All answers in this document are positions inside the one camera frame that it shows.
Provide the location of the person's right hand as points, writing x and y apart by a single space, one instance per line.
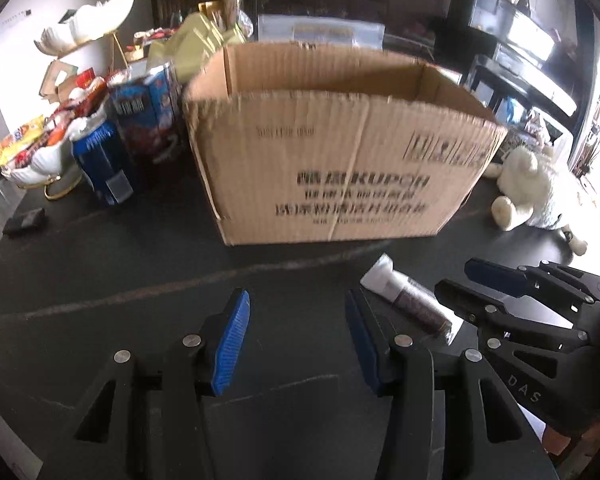
572 441

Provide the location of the clear plastic storage box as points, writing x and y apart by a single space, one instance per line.
320 30

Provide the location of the small black flat object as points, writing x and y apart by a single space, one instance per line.
25 221

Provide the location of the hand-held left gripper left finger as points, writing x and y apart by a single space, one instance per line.
230 345

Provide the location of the blue box with clear window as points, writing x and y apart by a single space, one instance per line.
99 162

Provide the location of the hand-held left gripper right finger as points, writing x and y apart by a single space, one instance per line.
362 347

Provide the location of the yellow-green paper bag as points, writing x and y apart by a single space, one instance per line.
195 42

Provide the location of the white bowl of snacks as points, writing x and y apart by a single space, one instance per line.
55 120

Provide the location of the white shell-shaped dish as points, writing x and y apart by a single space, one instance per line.
45 160
87 22

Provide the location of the tall blue and red box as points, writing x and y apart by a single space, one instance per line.
145 115

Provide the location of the long white brown bar packet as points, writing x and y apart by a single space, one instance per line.
410 296

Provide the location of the black piano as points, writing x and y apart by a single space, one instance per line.
515 35

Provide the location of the brown cardboard box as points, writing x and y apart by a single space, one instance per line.
290 160

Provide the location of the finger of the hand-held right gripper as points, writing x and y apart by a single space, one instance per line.
495 276
472 301

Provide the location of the white plush toy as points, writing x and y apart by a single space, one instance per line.
530 187

